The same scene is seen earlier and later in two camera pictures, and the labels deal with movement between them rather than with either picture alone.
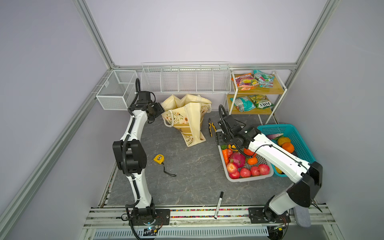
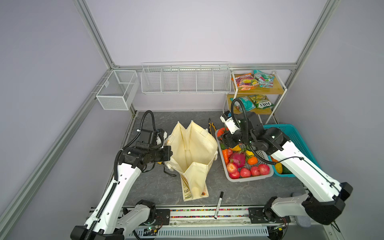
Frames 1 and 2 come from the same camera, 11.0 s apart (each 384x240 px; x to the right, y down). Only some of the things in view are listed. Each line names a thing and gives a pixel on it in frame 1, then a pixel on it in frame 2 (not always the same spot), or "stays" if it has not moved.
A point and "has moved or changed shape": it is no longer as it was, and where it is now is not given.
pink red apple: [231, 167] stays
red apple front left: [234, 175] stays
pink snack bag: [246, 81] stays
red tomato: [249, 152] has moved or changed shape
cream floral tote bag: [185, 114] to [194, 151]
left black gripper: [160, 109] to [167, 153]
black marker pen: [220, 200] stays
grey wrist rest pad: [302, 216] stays
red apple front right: [263, 169] stays
